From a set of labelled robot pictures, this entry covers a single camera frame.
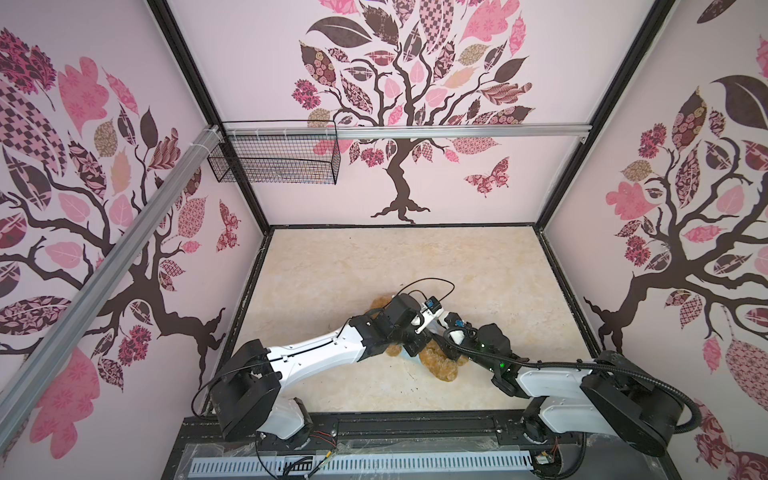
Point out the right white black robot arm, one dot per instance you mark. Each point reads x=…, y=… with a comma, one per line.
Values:
x=608, y=395

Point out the white slotted cable duct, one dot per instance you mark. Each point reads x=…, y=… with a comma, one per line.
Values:
x=358, y=465

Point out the diagonal aluminium rail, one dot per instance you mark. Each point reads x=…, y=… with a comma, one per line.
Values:
x=35, y=375

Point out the horizontal aluminium rail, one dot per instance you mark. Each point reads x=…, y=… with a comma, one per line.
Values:
x=413, y=132

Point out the brown teddy bear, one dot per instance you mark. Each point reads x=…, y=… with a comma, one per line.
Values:
x=432, y=357

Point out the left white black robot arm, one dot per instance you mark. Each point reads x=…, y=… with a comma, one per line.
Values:
x=246, y=393

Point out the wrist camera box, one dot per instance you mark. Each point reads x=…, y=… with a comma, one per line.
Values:
x=430, y=311
x=456, y=334

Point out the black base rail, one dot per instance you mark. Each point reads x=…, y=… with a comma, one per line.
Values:
x=505, y=427

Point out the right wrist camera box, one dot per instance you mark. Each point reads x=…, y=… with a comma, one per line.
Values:
x=456, y=334

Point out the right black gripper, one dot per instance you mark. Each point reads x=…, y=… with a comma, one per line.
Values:
x=472, y=331

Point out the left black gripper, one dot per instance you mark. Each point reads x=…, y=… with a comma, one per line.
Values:
x=422, y=339

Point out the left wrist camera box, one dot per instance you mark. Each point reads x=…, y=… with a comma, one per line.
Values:
x=430, y=311

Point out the black wire basket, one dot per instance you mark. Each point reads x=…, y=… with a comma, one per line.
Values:
x=278, y=151

